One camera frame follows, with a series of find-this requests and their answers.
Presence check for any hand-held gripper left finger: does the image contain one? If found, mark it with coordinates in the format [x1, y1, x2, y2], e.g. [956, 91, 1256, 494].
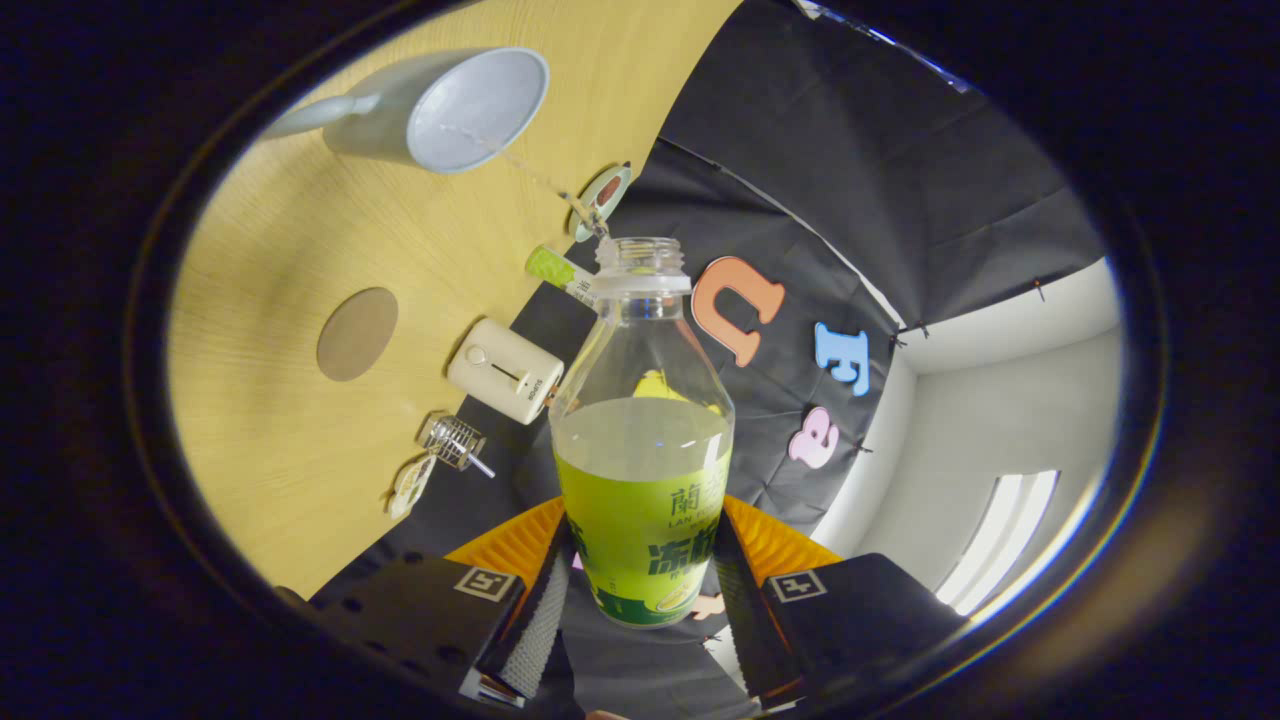
[308, 495, 577, 707]

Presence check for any clear juice bottle green label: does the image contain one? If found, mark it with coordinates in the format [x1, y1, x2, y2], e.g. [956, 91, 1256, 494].
[548, 236, 737, 629]

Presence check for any white cup with handle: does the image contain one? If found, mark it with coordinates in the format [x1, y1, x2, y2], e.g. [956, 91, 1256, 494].
[262, 47, 551, 176]

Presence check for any small pale green plate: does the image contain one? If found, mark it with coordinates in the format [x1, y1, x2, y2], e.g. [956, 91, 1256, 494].
[572, 165, 633, 244]

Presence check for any ceiling light panel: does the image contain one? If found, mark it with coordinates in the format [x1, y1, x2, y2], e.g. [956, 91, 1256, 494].
[935, 470, 1061, 617]

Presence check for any white divided dish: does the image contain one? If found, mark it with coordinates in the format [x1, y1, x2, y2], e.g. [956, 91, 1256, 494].
[388, 455, 438, 519]

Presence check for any white toaster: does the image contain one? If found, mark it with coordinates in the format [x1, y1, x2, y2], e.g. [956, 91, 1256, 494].
[447, 318, 566, 426]

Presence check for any metal wire utensil holder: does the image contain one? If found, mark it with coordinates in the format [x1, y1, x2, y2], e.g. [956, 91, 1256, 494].
[418, 414, 487, 471]

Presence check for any capped white green bottle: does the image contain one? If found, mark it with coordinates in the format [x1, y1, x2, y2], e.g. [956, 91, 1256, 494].
[525, 245, 602, 310]

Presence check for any wooden table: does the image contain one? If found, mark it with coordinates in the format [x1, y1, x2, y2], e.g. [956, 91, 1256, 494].
[165, 0, 743, 601]

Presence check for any round brown coaster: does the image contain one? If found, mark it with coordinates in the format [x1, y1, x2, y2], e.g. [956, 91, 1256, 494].
[316, 287, 399, 382]

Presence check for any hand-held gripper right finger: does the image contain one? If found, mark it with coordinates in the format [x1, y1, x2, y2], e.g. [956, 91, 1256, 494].
[712, 495, 973, 707]

